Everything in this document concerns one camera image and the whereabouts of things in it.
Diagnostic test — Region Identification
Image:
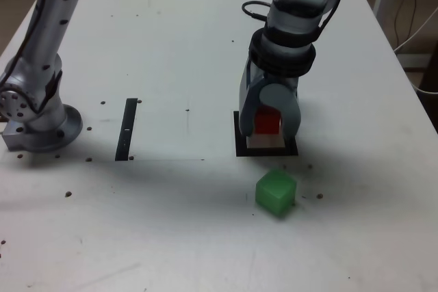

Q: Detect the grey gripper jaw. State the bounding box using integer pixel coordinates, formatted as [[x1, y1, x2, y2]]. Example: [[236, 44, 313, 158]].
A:
[[259, 82, 302, 140], [238, 61, 265, 137]]

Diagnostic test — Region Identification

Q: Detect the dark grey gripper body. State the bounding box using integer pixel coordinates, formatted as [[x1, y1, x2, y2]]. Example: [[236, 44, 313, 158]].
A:
[[256, 72, 299, 97]]

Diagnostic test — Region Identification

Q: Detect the red cube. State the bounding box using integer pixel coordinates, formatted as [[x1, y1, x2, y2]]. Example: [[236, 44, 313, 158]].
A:
[[255, 106, 282, 135]]

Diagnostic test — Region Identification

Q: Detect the green cube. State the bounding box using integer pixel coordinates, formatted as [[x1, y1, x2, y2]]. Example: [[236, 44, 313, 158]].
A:
[[255, 168, 298, 220]]

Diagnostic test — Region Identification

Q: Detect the black tape square outline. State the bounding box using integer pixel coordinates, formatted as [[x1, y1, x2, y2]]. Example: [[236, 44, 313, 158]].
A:
[[233, 110, 299, 158]]

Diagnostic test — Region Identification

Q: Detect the black tape strip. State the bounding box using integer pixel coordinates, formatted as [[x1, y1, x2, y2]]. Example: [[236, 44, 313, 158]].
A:
[[114, 98, 138, 162]]

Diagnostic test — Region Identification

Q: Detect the white cable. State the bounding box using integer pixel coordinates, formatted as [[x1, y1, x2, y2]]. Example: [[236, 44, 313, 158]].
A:
[[392, 8, 438, 54], [409, 69, 438, 95]]

